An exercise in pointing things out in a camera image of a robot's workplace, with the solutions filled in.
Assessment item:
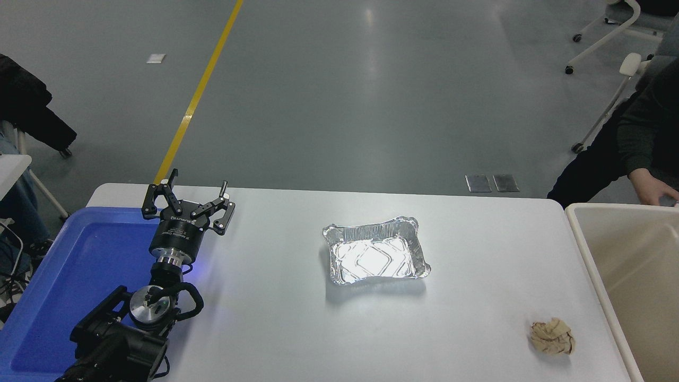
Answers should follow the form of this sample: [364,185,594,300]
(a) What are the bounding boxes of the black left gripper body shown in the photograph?
[149,210,212,261]

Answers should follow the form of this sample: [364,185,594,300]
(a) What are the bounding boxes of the person's right hand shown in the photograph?
[630,168,679,207]

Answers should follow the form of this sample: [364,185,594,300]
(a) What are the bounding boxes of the blue plastic tray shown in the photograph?
[0,206,208,375]

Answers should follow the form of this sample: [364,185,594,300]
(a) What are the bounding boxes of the person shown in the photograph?
[0,135,55,259]
[546,56,679,210]

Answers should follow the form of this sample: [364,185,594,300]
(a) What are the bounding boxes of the silver foil tray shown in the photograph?
[321,215,432,287]

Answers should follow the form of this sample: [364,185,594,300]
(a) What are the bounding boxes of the small white table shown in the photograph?
[0,154,69,223]

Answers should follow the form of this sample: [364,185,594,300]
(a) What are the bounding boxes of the black jacket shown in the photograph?
[0,53,78,158]

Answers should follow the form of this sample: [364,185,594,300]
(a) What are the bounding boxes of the crumpled tan paper ball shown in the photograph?
[529,317,577,357]

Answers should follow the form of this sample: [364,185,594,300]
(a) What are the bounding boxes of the white office chair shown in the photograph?
[564,0,679,75]
[570,13,679,154]

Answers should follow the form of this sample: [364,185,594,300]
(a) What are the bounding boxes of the large pale bin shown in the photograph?
[564,202,679,382]

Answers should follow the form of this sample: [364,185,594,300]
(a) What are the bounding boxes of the black cables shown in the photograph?
[0,218,26,300]

